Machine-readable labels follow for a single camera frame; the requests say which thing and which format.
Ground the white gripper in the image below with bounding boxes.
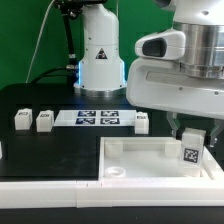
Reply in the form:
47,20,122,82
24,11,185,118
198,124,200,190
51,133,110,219
126,58,224,147

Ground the white square tabletop part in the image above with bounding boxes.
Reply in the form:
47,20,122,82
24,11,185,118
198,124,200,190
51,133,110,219
99,137,219,179

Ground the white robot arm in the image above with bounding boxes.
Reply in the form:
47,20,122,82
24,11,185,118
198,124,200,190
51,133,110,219
54,0,224,145

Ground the white marker plate with tags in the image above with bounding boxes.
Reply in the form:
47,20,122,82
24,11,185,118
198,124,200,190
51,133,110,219
54,110,136,127

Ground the white part at left edge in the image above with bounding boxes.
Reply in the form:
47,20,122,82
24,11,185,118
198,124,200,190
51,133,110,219
0,141,3,160

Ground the white L-shaped fence wall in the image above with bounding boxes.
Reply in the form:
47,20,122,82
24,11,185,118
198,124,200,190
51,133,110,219
0,146,224,210

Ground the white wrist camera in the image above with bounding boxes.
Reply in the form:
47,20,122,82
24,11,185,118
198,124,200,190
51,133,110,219
135,29,186,61

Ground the black cable bundle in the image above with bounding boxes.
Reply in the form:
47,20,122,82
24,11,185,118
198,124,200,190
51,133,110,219
30,66,79,84

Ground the white cable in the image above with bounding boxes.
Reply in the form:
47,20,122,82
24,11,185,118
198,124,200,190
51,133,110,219
25,0,57,84

